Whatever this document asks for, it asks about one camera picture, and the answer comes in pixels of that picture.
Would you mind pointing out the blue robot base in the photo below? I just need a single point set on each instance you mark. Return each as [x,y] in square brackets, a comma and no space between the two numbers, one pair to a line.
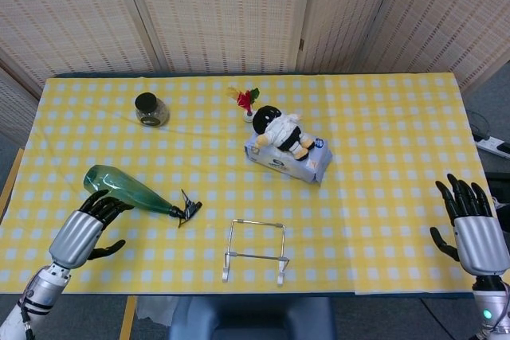
[251,318]

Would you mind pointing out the yellow checkered tablecloth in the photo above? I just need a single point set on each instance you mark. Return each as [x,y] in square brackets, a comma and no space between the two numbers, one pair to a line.
[255,180]

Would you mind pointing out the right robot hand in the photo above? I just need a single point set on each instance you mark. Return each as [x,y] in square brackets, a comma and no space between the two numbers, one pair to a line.
[474,236]

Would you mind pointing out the feather shuttlecock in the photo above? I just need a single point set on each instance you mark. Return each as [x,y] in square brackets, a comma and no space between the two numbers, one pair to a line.
[245,101]

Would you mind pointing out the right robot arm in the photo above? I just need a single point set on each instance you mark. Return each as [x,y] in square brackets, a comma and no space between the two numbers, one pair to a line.
[490,308]

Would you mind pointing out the folding bamboo screen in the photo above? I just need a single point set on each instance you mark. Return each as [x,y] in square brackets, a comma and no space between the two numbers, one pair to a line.
[255,13]

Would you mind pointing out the white power strip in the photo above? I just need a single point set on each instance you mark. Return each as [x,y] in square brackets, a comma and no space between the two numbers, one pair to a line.
[494,145]

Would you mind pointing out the black and white plush doll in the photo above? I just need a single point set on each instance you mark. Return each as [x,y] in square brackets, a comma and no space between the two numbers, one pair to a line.
[281,131]

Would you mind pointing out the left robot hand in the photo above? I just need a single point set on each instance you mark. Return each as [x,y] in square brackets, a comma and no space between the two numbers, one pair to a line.
[75,234]

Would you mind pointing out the glass jar with black lid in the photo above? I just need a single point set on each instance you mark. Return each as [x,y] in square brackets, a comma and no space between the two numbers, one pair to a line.
[151,111]

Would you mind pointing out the green spray bottle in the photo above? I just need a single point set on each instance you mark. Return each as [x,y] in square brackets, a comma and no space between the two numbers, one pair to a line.
[127,192]

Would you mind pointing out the blue tissue pack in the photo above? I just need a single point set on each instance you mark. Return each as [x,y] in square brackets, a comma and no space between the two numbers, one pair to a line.
[291,157]

